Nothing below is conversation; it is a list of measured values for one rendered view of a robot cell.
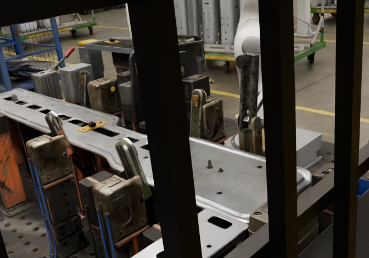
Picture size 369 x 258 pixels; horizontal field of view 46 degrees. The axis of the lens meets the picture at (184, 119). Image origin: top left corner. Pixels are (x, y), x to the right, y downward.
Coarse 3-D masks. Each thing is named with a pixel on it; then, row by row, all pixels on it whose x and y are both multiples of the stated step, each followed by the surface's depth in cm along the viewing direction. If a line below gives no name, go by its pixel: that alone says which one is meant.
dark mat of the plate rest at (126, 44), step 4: (116, 40) 171; (120, 40) 170; (124, 40) 169; (128, 40) 168; (96, 44) 166; (100, 44) 165; (104, 44) 164; (108, 44) 163; (112, 44) 162; (116, 44) 161; (120, 44) 160; (124, 44) 159; (128, 44) 158; (132, 44) 158; (132, 48) 150
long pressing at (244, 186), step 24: (0, 96) 172; (24, 96) 168; (24, 120) 141; (96, 120) 132; (120, 120) 131; (72, 144) 119; (96, 144) 114; (144, 144) 111; (192, 144) 108; (216, 144) 105; (120, 168) 100; (144, 168) 98; (192, 168) 96; (216, 168) 94; (240, 168) 93; (264, 168) 92; (216, 192) 85; (240, 192) 84; (264, 192) 83; (240, 216) 77
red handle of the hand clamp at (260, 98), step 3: (261, 93) 104; (258, 96) 104; (261, 96) 104; (258, 99) 103; (261, 99) 103; (258, 102) 103; (261, 102) 103; (258, 105) 102; (261, 105) 103; (258, 108) 102; (246, 117) 102; (243, 120) 102; (246, 120) 101; (246, 123) 101
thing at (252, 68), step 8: (240, 56) 96; (248, 56) 98; (256, 56) 97; (240, 64) 96; (248, 64) 99; (256, 64) 97; (248, 72) 99; (256, 72) 98; (248, 80) 99; (256, 80) 98; (240, 88) 100; (248, 88) 100; (256, 88) 99; (240, 96) 101; (248, 96) 100; (256, 96) 99; (240, 104) 101; (248, 104) 101; (256, 104) 100; (240, 112) 102; (256, 112) 101; (240, 120) 102; (248, 128) 101
